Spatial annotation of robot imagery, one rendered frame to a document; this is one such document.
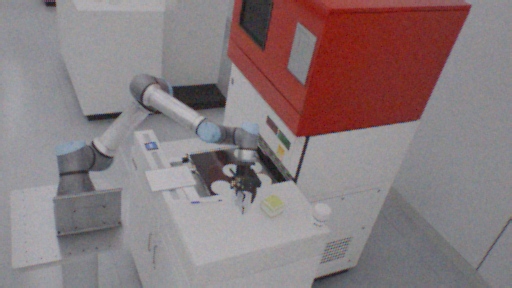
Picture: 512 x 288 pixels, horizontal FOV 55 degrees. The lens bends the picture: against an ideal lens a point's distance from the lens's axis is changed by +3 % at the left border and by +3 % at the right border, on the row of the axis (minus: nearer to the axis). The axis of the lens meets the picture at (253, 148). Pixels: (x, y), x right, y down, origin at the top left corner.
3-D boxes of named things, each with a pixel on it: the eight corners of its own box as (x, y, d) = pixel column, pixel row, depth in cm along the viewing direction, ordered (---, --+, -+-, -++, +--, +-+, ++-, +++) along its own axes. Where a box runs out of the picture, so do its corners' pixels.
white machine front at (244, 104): (228, 113, 296) (237, 54, 273) (291, 201, 240) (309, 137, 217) (223, 114, 295) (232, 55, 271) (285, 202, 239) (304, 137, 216)
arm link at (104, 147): (66, 157, 213) (146, 67, 200) (89, 158, 227) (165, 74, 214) (81, 177, 210) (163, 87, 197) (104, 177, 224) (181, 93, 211)
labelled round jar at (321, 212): (319, 217, 213) (325, 201, 207) (328, 228, 208) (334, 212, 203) (306, 220, 210) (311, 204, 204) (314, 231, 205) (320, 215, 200)
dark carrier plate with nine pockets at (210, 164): (249, 146, 259) (249, 145, 259) (278, 187, 236) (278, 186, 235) (189, 155, 244) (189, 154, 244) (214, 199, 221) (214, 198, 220)
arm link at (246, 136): (243, 123, 196) (262, 124, 193) (240, 150, 195) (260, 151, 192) (235, 121, 188) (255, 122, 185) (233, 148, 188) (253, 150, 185)
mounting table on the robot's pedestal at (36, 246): (15, 291, 191) (12, 268, 184) (13, 212, 223) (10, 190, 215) (135, 265, 209) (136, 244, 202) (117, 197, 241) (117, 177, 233)
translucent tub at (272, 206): (271, 204, 214) (274, 192, 210) (282, 214, 210) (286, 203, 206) (259, 210, 210) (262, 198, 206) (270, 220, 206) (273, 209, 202)
